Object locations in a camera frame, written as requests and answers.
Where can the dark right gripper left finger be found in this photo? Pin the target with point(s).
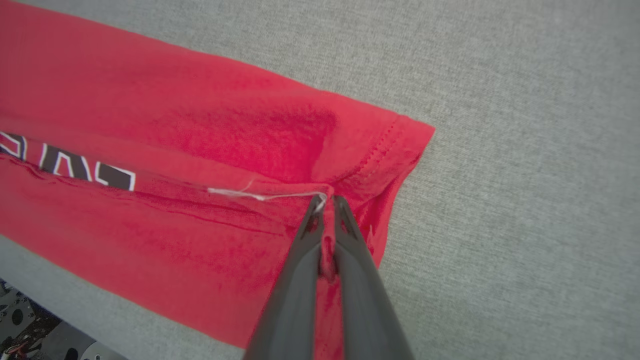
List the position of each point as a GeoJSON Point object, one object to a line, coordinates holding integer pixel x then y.
{"type": "Point", "coordinates": [295, 300]}

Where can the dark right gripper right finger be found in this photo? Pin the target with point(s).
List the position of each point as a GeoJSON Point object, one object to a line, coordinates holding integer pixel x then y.
{"type": "Point", "coordinates": [365, 300]}

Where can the red and white T-shirt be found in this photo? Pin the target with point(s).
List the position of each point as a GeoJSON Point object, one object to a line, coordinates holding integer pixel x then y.
{"type": "Point", "coordinates": [150, 100]}

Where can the grey fabric cushion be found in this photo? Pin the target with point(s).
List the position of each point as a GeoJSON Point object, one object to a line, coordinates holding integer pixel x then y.
{"type": "Point", "coordinates": [525, 200]}

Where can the robot wheeled base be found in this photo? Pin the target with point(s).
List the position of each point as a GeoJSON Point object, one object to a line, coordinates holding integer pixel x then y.
{"type": "Point", "coordinates": [30, 325]}

